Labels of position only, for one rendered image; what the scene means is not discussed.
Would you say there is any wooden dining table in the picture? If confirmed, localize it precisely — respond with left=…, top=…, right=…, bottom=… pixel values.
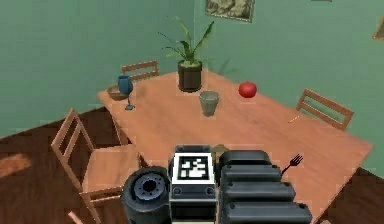
left=97, top=70, right=374, bottom=221

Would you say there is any brown wooden bowl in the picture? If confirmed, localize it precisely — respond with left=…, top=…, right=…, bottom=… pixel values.
left=106, top=84, right=129, bottom=102

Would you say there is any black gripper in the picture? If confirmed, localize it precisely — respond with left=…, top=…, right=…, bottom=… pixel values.
left=120, top=165, right=172, bottom=224

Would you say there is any green plant in brown pot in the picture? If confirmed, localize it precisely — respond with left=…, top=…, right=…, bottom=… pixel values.
left=157, top=16, right=216, bottom=93

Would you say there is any blue goblet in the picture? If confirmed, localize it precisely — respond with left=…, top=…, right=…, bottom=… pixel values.
left=117, top=74, right=136, bottom=111

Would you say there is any wooden chair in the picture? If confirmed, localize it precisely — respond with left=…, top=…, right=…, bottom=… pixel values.
left=120, top=59, right=160, bottom=83
left=50, top=107, right=143, bottom=224
left=295, top=87, right=355, bottom=132

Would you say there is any red apple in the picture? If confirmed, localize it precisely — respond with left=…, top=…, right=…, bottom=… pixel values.
left=238, top=81, right=258, bottom=99

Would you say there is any black fork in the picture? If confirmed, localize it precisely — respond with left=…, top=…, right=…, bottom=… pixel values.
left=281, top=153, right=304, bottom=175

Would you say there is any framed wall picture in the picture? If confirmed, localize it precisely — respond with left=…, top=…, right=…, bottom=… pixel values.
left=204, top=0, right=256, bottom=24

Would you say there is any grey cup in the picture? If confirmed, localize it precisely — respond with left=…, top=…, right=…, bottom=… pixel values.
left=198, top=90, right=221, bottom=118

